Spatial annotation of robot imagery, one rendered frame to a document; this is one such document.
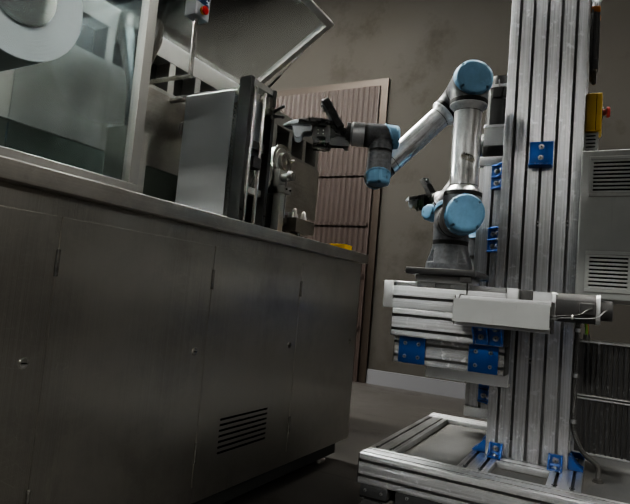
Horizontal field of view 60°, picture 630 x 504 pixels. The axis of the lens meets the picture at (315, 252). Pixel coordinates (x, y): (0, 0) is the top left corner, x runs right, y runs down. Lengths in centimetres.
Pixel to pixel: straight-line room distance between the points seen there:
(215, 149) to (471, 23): 344
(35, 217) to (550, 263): 151
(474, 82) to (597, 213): 56
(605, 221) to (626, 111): 285
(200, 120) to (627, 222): 151
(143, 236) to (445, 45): 409
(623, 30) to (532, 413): 354
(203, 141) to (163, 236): 79
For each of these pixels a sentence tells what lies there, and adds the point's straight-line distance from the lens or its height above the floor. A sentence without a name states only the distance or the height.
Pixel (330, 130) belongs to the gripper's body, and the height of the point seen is 121.
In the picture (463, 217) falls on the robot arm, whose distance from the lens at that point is 168.
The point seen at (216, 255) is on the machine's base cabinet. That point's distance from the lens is 158.
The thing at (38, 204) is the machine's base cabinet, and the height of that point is 83.
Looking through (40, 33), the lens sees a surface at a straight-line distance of 133.
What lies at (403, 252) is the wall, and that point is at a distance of 472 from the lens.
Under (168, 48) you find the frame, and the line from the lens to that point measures 239.
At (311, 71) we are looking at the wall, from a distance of 558.
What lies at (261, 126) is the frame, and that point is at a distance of 204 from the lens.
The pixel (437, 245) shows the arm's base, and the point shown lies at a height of 90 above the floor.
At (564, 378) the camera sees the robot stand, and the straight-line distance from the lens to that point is 194.
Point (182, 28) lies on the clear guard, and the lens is 241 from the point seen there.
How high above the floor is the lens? 70
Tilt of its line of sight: 5 degrees up
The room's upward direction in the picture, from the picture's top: 5 degrees clockwise
